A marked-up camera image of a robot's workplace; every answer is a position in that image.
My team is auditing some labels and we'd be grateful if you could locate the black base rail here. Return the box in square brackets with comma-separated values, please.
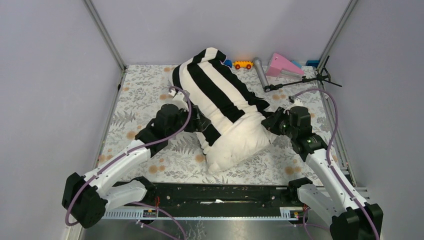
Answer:
[112, 180, 319, 220]

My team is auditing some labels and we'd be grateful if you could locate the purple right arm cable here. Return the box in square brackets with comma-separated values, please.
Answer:
[288, 87, 382, 240]

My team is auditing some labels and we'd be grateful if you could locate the blue toy car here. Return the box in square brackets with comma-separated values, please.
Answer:
[223, 59, 233, 68]

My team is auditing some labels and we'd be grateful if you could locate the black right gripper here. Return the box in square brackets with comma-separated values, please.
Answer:
[260, 106, 297, 139]

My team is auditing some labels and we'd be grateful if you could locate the light blue block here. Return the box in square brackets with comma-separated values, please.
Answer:
[291, 60, 302, 69]

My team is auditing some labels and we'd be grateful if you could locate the black mini tripod stand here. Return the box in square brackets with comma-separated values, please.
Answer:
[263, 55, 342, 93]

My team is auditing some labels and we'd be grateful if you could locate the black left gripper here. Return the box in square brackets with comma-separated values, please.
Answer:
[166, 104, 210, 138]

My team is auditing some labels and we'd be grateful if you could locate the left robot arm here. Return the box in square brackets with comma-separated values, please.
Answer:
[61, 90, 211, 229]

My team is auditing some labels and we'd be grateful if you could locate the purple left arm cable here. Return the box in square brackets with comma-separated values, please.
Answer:
[64, 86, 193, 240]

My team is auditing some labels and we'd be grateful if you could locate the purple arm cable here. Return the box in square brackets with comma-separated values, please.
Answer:
[288, 87, 382, 240]
[64, 86, 193, 240]

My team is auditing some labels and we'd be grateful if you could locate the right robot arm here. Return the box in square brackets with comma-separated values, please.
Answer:
[261, 106, 384, 240]

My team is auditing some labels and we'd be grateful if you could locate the pink wedge block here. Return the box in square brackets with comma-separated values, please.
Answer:
[265, 52, 304, 77]

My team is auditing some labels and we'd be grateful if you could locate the grey microphone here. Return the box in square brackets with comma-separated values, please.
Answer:
[253, 57, 270, 92]

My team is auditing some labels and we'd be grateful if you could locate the cream white pillow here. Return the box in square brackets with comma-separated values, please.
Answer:
[196, 111, 277, 175]

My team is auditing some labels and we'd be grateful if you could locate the floral patterned table mat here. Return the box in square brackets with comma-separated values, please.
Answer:
[97, 65, 334, 186]

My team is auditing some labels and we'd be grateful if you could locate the orange yellow toy car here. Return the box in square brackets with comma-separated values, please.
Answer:
[232, 61, 254, 70]

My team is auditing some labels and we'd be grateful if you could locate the black white striped pillowcase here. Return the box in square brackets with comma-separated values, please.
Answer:
[168, 47, 271, 155]

